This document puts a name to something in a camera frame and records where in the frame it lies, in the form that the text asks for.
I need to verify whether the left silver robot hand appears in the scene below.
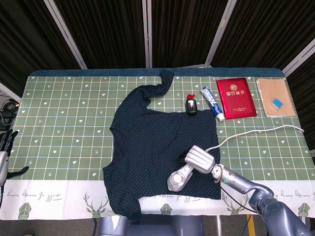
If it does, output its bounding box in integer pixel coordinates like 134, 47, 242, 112
0, 130, 30, 187

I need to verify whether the white handheld garment steamer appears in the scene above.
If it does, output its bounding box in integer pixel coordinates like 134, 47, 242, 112
167, 163, 195, 192

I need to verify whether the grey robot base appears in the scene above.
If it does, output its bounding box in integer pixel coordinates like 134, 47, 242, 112
98, 215, 205, 236

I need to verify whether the dark blue polka dot shirt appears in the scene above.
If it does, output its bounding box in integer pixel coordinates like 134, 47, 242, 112
102, 70, 222, 221

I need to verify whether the green checked tablecloth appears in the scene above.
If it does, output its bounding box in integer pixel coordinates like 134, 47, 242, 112
0, 75, 315, 221

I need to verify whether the dark pleated screen panel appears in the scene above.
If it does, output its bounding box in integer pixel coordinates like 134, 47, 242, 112
286, 41, 315, 153
211, 0, 315, 72
53, 0, 148, 70
0, 0, 83, 86
151, 0, 231, 68

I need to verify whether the small dark bottle red cap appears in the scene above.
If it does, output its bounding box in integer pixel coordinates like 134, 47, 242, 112
186, 94, 198, 116

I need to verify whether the blue white toothpaste tube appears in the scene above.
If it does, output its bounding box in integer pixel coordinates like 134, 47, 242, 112
200, 87, 226, 121

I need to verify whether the red certificate book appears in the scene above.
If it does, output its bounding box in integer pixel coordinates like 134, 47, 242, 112
216, 77, 258, 120

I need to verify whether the blue eraser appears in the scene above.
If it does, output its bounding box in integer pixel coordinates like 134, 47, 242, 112
270, 97, 284, 109

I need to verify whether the brown spiral notebook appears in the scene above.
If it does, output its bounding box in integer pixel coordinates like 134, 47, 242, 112
256, 78, 297, 118

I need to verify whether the black cable bundle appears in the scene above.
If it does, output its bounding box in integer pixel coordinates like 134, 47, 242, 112
0, 98, 21, 131

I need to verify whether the white power cable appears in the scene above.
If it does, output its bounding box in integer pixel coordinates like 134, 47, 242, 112
206, 124, 305, 152

